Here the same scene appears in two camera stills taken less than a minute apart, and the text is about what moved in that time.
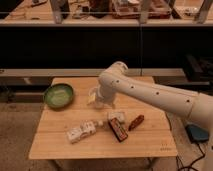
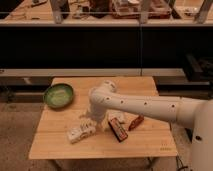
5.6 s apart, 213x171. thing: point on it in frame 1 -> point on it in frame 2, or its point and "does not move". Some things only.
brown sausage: (137, 121) does not move
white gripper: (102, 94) -> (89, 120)
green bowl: (58, 96) does not move
